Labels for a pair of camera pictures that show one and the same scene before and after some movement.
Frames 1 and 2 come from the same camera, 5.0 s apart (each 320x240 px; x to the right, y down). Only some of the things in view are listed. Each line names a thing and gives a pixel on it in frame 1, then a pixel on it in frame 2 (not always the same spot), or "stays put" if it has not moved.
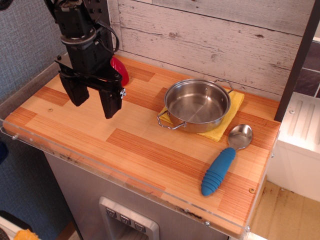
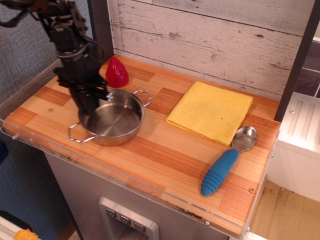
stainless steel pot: (199, 105) → (117, 121)
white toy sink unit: (295, 162) stays put
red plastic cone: (120, 67) stays put
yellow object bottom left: (26, 234) stays put
